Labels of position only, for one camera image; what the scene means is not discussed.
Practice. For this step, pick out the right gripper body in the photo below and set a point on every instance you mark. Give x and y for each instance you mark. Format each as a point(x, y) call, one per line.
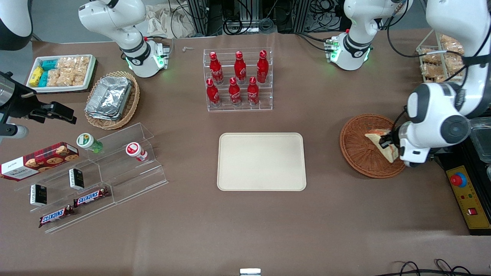
point(22, 105)

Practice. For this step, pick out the triangular sandwich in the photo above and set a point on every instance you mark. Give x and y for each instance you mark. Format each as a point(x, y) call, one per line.
point(374, 137)

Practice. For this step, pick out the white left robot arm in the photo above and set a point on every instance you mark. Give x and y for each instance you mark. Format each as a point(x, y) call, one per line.
point(433, 107)

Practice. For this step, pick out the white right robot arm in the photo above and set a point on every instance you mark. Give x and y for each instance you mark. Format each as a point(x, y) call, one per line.
point(132, 50)

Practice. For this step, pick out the round brown wicker basket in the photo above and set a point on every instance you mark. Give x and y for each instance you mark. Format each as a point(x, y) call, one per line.
point(355, 153)

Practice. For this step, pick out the white rectangular snack tray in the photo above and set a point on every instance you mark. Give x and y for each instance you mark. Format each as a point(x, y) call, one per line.
point(91, 74)

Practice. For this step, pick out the light oval wicker basket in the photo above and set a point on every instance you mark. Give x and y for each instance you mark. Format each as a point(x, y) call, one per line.
point(132, 103)

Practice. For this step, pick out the beige plastic serving tray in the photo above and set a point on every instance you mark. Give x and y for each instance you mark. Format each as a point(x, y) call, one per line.
point(261, 161)

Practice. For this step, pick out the green capped drink bottle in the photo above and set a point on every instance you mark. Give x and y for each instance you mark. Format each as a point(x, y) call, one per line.
point(86, 141)

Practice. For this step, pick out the clear rice cracker packet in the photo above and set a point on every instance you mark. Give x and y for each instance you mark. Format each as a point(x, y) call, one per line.
point(53, 78)
point(81, 63)
point(80, 77)
point(66, 63)
point(65, 78)

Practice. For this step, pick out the blue snack packet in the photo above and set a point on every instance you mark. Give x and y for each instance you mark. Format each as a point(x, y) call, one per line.
point(43, 79)
point(50, 64)

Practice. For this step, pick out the yellow snack packet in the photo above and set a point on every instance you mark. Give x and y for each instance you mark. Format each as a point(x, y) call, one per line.
point(36, 76)

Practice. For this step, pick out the stacked aluminium foil trays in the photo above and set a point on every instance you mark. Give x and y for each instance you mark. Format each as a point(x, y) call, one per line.
point(109, 97)

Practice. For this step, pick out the red tartan cookie box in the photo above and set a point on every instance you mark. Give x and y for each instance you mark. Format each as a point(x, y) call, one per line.
point(38, 161)

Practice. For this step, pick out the small black white box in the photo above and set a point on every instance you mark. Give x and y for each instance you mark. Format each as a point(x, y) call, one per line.
point(76, 179)
point(38, 195)

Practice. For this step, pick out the clear plastic container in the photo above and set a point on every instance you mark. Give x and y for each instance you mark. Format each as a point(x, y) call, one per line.
point(482, 140)

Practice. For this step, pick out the black yellow emergency stop box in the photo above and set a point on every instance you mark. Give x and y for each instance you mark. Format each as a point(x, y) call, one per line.
point(470, 199)

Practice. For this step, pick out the red capped drink bottle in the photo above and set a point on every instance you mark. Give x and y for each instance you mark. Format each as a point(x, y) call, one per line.
point(134, 150)

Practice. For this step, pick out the snickers chocolate bar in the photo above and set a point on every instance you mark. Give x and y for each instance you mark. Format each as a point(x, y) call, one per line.
point(55, 216)
point(91, 197)

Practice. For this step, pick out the clear acrylic stepped display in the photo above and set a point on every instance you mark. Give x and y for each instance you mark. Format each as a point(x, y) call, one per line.
point(130, 180)

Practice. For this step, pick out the clear acrylic bottle rack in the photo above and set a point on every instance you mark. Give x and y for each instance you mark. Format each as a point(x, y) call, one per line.
point(264, 105)

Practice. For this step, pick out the beige cloth bag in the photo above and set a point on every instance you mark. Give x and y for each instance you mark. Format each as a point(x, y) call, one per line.
point(165, 21)

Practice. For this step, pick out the red cola bottle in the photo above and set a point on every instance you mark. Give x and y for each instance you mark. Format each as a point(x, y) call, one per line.
point(240, 69)
point(216, 71)
point(212, 94)
point(252, 92)
point(234, 93)
point(262, 68)

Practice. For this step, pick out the aluminium frame post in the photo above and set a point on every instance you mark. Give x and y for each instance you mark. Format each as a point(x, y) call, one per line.
point(199, 17)
point(305, 15)

